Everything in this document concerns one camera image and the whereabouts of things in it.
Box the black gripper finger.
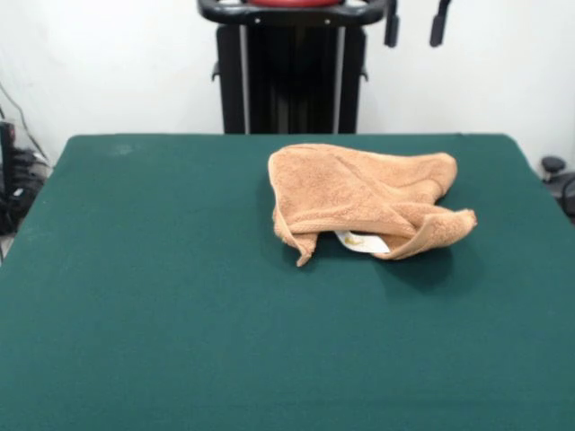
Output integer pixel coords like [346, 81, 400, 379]
[429, 0, 452, 48]
[384, 0, 400, 48]

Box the tan terry towel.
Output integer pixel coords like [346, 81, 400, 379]
[268, 143, 478, 268]

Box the black office chair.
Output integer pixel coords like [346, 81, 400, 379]
[541, 155, 575, 225]

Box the dark green table cloth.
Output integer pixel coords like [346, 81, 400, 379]
[0, 132, 575, 431]

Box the black equipment box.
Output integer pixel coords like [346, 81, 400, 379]
[0, 119, 19, 198]

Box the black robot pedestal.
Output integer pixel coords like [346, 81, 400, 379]
[196, 0, 387, 135]

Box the grey cable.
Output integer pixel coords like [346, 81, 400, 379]
[0, 83, 49, 161]

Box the black cable bundle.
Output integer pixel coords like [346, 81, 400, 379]
[0, 150, 51, 235]

